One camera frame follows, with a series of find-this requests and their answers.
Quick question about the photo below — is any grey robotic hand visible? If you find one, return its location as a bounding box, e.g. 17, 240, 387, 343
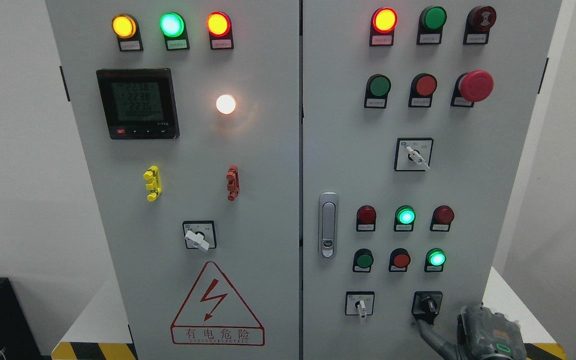
414, 305, 527, 360

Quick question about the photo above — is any green indicator top right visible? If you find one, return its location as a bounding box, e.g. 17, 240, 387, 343
420, 6, 447, 32

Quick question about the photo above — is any white-handled selector switch left door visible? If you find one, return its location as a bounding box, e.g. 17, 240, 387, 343
182, 219, 217, 253

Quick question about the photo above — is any white-handled selector switch lower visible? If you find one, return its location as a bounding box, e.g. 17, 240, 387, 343
345, 291, 375, 319

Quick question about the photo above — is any green push button upper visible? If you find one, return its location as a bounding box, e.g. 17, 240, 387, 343
366, 73, 391, 98

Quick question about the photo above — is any yellow terminal connector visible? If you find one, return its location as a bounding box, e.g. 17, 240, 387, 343
142, 165, 162, 202

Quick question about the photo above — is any green push button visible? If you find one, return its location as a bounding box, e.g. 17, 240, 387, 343
352, 248, 374, 272
366, 73, 391, 98

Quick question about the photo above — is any silver door lock handle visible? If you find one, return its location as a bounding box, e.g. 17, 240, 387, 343
318, 192, 339, 259

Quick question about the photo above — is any red electric hazard warning sticker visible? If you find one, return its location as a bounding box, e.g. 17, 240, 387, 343
170, 260, 265, 347

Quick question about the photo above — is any grey electrical cabinet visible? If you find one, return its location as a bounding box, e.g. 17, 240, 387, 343
46, 0, 562, 360

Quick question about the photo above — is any red emergency stop mushroom button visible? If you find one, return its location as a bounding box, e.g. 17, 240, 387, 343
456, 69, 494, 103

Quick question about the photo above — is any red push button lower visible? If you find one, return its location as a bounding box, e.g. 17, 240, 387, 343
389, 248, 411, 272

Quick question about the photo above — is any dark red indicator left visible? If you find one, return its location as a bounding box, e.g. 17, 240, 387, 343
357, 205, 377, 226

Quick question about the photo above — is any red push button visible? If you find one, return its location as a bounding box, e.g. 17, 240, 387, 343
389, 248, 411, 272
412, 73, 438, 97

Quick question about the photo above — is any white-handled selector switch upper right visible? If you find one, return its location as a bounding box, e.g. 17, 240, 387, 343
394, 137, 434, 172

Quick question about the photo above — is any green lit indicator middle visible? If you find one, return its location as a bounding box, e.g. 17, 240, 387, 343
395, 205, 416, 227

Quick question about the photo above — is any red lit indicator top right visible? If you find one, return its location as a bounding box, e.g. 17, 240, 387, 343
372, 7, 398, 34

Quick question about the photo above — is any red push button upper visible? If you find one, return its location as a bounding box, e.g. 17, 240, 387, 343
412, 73, 438, 97

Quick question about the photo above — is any orange-red lit indicator light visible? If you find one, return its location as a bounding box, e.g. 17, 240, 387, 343
206, 11, 231, 38

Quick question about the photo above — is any red terminal connector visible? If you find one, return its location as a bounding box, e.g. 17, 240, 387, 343
226, 165, 240, 202

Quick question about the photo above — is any yellow indicator light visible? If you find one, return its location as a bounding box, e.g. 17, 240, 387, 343
111, 13, 138, 39

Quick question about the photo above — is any green illuminated button lower right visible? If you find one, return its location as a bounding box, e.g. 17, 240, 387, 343
424, 248, 446, 272

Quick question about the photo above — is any green push button lower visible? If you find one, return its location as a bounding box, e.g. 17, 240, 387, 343
352, 248, 374, 272

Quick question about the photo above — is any green lit indicator light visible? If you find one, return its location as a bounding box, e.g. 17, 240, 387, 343
158, 12, 185, 38

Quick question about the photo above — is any white lit indicator light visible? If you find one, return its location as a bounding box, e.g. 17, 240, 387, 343
215, 93, 237, 115

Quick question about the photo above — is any white-handled selector switch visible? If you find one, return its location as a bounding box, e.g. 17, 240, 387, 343
345, 291, 375, 319
394, 137, 434, 172

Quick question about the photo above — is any black digital power meter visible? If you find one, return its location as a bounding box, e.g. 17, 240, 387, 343
96, 67, 180, 141

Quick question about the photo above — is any black rotary knob switch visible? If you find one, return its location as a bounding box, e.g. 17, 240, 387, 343
411, 291, 443, 326

